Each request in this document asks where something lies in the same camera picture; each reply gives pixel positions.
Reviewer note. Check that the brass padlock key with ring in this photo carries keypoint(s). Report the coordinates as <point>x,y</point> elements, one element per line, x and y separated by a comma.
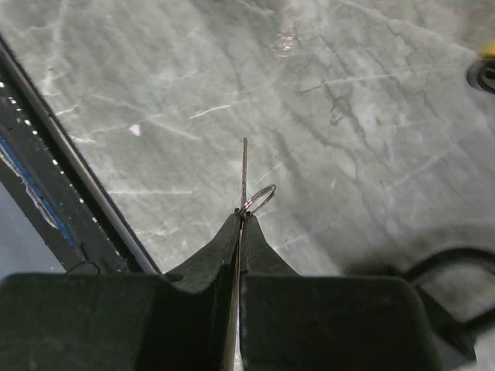
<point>252,202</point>

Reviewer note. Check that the yellow padlock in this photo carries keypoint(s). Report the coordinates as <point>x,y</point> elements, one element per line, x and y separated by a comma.
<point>480,75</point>

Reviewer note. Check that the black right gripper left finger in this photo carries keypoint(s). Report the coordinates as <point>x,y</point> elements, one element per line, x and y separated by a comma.
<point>182,320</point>

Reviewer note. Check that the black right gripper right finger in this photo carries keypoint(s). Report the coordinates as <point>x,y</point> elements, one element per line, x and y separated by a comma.
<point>294,322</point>

